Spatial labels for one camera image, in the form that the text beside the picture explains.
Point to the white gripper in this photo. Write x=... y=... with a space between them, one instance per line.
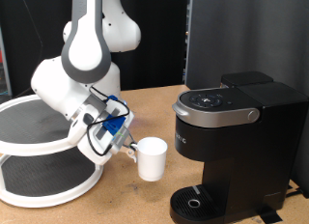
x=96 y=151

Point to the white mug with green tape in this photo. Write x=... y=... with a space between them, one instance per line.
x=152 y=159

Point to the black Keurig coffee machine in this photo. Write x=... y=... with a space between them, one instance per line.
x=251 y=153

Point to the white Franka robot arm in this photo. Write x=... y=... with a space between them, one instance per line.
x=87 y=50

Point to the black pod coffee machine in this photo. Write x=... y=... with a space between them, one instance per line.
x=241 y=24

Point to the white two-tier turntable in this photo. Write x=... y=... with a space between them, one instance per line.
x=32 y=127

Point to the black curtain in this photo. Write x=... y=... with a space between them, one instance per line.
x=161 y=40

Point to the black tape piece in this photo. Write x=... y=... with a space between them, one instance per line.
x=268 y=214

